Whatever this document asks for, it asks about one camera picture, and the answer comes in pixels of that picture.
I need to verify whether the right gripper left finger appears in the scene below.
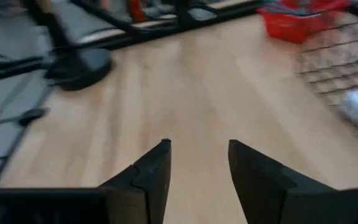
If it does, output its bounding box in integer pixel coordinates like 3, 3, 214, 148
98, 139, 172, 224

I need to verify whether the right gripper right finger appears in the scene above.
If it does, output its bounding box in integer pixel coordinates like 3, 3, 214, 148
227, 139, 343, 224

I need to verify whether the teal navy braided USB cable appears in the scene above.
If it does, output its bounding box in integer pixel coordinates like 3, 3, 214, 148
261, 0, 323, 16

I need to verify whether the red plastic basket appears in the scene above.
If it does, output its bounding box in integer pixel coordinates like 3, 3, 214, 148
257, 0, 352, 44

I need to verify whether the black aluminium table frame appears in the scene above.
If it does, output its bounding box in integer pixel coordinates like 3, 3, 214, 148
51, 0, 260, 52

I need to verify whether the black wire basket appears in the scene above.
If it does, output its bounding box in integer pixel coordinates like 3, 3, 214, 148
296, 12, 358, 138

